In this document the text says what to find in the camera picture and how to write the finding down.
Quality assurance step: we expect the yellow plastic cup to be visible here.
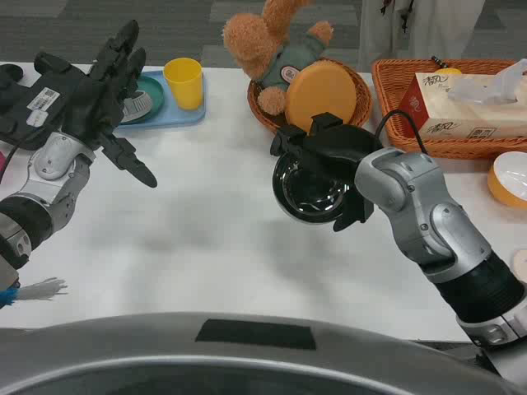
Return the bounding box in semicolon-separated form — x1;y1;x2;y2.
163;58;204;111

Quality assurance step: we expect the teal round plate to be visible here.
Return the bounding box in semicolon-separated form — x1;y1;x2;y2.
119;74;166;123

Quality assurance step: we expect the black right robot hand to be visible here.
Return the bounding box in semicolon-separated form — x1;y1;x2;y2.
269;111;382;233

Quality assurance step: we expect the orange round plate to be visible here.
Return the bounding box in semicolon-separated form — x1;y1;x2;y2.
285;63;358;133

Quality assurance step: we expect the person in white clothes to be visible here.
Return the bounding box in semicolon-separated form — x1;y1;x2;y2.
356;0;487;73

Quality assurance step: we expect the shiny metal bowl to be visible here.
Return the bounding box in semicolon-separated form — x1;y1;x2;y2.
271;150;357;225

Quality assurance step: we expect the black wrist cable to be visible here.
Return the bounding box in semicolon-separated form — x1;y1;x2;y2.
373;109;429;156
0;135;42;184

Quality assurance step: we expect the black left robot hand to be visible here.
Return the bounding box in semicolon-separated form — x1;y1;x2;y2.
0;19;158;189

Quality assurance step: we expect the orange plush bunny toy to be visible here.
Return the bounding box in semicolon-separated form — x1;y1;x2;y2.
222;0;333;115

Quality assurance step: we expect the blue and white brush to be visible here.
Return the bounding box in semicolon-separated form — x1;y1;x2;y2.
0;277;69;309

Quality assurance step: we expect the cream round disc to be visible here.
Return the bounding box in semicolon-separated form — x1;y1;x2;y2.
511;249;527;285

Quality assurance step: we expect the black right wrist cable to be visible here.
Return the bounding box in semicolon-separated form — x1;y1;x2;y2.
373;109;429;156

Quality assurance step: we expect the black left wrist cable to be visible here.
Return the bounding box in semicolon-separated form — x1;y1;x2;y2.
0;135;42;184

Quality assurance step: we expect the white tissue sheet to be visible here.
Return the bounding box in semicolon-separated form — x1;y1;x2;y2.
446;58;527;104

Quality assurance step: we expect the grey ribbed cup mould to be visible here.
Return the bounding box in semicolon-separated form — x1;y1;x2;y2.
122;91;150;123

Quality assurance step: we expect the red and cream tissue box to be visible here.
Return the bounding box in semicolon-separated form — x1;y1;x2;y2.
399;72;527;141

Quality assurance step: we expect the round wicker basket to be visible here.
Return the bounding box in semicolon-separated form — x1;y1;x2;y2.
246;57;374;135

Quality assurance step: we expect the silver robot chest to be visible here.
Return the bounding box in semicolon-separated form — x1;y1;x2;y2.
0;311;527;395

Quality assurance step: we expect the orange bowl white inside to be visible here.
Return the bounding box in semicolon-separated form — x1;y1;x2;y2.
487;151;527;210

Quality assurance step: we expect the light blue plastic tray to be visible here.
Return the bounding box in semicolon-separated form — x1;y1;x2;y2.
113;69;207;129

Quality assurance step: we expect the rectangular wicker basket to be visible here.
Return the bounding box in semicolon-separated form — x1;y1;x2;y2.
371;58;527;160

